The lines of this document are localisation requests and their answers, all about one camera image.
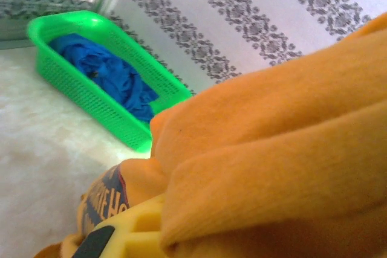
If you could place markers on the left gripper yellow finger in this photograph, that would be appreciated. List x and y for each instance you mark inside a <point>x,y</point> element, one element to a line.
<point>136,234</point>

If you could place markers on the green plastic mesh basket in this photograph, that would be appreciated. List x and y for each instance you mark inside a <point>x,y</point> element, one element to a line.
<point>75,95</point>

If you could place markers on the blue t-shirt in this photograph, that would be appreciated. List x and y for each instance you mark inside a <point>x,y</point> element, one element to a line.
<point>99,67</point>

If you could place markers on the yellow t-shirt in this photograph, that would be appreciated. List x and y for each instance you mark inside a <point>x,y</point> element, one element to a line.
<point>272,119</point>

